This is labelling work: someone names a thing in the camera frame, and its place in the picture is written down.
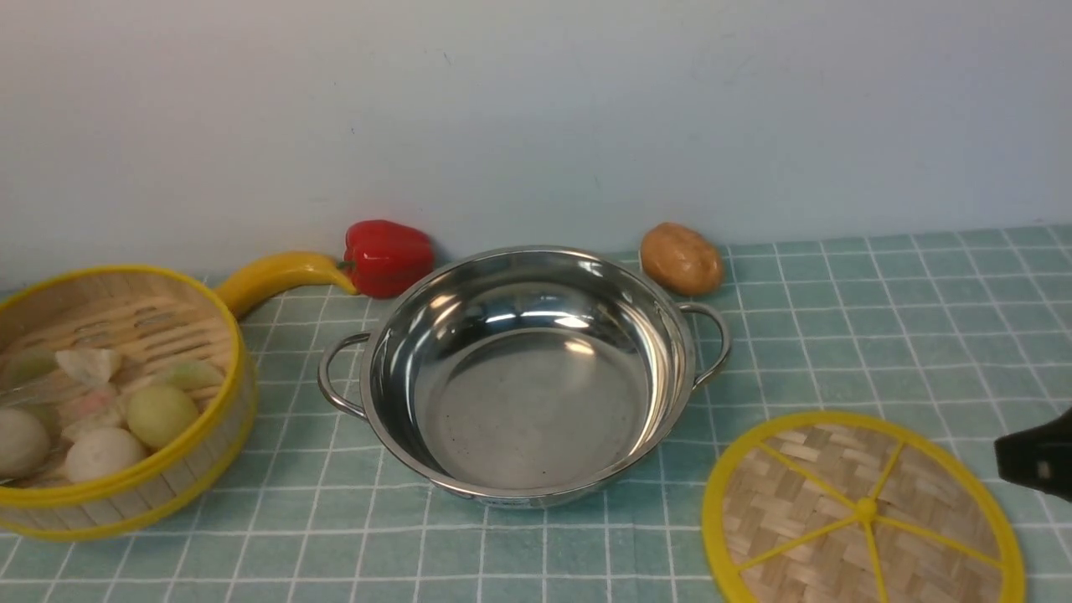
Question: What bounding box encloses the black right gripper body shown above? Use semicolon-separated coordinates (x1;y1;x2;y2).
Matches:
994;410;1071;503

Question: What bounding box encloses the woven bamboo steamer lid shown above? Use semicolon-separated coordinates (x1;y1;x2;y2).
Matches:
700;411;1028;602

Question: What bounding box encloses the bamboo steamer basket yellow rim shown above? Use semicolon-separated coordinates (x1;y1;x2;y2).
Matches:
3;265;258;542

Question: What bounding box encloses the stainless steel pot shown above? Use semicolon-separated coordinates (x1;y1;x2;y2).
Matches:
317;245;734;510

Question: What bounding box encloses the teal checkered tablecloth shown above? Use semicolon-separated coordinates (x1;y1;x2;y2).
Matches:
1;225;1071;602

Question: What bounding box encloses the brown potato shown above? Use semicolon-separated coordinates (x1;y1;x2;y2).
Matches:
639;222;727;297

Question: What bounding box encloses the red plastic bell pepper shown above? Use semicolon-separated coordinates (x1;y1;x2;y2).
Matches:
342;220;436;299

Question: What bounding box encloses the yellow plastic banana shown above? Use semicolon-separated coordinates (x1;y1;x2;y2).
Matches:
214;251;358;319

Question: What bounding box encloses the pale green steamed bun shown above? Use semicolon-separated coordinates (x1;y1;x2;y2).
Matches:
126;384;200;450

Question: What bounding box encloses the white steamed bun front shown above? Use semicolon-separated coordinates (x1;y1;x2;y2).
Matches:
64;427;148;483

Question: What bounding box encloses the white steamed bun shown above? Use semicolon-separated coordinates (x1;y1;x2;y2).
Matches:
1;407;51;477
64;427;148;483

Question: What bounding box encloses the white dumpling piece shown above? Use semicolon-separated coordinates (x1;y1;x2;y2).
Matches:
54;348;123;387

